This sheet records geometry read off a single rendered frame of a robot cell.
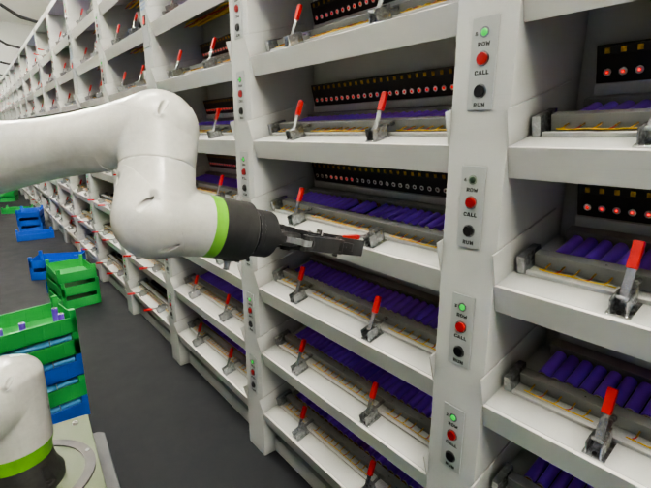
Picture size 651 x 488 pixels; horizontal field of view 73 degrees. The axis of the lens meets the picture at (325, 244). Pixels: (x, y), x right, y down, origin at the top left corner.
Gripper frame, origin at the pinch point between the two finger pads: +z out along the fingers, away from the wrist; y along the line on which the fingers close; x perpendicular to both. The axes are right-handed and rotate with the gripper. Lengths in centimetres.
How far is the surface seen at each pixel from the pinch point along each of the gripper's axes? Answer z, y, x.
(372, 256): 6.6, 1.8, -1.2
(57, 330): -26, -99, -51
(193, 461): 8, -54, -78
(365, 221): 11.4, -6.7, 5.0
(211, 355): 24, -84, -57
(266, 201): 8.5, -42.3, 4.6
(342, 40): -3.5, -7.7, 37.4
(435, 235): 10.9, 11.9, 5.1
